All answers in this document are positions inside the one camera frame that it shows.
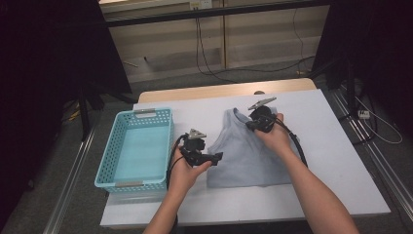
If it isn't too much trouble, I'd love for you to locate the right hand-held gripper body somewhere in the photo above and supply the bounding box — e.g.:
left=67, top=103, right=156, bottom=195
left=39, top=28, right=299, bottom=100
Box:
left=247, top=97, right=279, bottom=134

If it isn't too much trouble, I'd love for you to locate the light blue perforated plastic basket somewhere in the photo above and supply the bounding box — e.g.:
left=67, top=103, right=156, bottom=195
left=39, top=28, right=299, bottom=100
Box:
left=94, top=107, right=174, bottom=194

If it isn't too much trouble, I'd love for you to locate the white wall socket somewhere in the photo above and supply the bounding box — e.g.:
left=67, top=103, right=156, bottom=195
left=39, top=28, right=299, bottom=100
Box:
left=189, top=0, right=213, bottom=10

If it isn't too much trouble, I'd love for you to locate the black curtain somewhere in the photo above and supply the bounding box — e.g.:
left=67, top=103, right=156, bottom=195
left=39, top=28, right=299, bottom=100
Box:
left=311, top=0, right=413, bottom=131

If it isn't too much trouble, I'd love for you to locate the black power cable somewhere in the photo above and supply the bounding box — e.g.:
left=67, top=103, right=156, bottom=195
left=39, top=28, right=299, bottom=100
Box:
left=195, top=18, right=237, bottom=84
left=197, top=18, right=316, bottom=76

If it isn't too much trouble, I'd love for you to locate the white cable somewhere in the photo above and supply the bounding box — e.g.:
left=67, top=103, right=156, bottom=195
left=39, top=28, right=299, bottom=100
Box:
left=354, top=96, right=403, bottom=145

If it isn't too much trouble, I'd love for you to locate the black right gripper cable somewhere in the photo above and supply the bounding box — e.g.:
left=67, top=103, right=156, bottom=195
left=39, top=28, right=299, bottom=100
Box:
left=275, top=116, right=309, bottom=169

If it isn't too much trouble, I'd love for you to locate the person's left hand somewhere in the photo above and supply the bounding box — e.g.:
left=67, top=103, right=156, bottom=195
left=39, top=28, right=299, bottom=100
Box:
left=169, top=147, right=212, bottom=196

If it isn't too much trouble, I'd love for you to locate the black floor cable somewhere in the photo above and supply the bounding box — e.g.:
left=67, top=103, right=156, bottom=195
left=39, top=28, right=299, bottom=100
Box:
left=337, top=94, right=379, bottom=145

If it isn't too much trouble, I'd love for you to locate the aluminium floor rail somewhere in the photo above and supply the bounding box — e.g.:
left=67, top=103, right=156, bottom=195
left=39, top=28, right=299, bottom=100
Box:
left=43, top=125, right=98, bottom=234
left=327, top=86, right=413, bottom=222

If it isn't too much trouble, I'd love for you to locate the person's right hand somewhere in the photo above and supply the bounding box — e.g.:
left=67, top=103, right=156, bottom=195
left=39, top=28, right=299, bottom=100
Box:
left=253, top=112, right=293, bottom=157

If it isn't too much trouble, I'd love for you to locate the thin black cable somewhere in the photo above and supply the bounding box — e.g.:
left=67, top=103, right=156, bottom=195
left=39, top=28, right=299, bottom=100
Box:
left=292, top=9, right=306, bottom=74

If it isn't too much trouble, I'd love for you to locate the black metal stand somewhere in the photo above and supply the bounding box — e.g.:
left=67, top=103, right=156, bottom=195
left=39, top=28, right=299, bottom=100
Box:
left=311, top=55, right=358, bottom=115
left=77, top=82, right=139, bottom=142

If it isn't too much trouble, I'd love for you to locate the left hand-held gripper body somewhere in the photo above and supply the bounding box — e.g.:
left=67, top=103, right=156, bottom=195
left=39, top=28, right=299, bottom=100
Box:
left=178, top=128, right=215, bottom=168

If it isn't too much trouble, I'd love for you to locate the light blue knit shirt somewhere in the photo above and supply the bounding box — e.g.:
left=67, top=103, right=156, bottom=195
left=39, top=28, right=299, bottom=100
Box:
left=206, top=106, right=301, bottom=189

